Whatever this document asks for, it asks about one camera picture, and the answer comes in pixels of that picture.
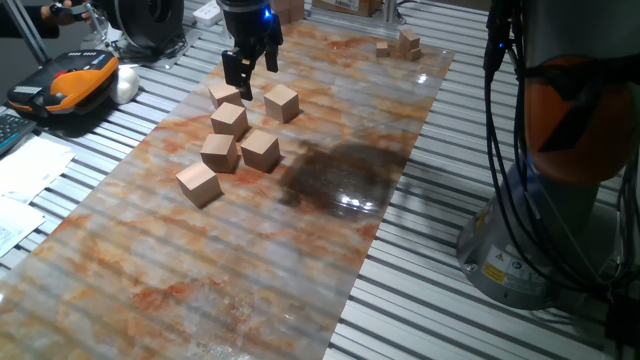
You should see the orange black teach pendant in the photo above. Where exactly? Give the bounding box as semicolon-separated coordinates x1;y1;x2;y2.
6;49;120;119

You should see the white paper sheet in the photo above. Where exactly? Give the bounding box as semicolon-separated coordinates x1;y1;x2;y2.
0;135;76;204
0;195;46;259

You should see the black strap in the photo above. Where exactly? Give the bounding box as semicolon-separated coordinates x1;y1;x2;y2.
522;52;640;154

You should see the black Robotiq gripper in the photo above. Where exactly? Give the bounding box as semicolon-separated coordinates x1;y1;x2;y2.
218;0;284;102

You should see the black sleeved forearm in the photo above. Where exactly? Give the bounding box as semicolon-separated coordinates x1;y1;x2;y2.
0;4;61;40

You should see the grey metal stand bar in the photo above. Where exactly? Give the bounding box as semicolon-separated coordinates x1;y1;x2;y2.
4;0;51;66

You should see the person's hand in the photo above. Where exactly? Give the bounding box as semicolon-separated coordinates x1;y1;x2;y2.
40;0;94;27

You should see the white rounded object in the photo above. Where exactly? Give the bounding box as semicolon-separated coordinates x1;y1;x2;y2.
109;65;141;105

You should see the black round machine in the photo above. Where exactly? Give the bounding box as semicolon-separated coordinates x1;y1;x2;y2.
102;0;186;51

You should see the black keyboard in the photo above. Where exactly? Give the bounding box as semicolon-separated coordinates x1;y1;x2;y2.
0;112;37;156

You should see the brown cardboard box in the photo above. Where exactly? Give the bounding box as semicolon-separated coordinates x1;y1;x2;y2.
312;0;384;18

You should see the thin metal tripod leg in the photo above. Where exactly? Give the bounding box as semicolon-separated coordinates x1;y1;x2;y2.
82;0;121;57

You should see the orange grey marble mat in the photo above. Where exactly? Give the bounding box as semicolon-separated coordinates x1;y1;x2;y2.
0;22;456;360

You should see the black handheld controller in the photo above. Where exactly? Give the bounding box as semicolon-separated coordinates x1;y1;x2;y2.
49;2;91;21

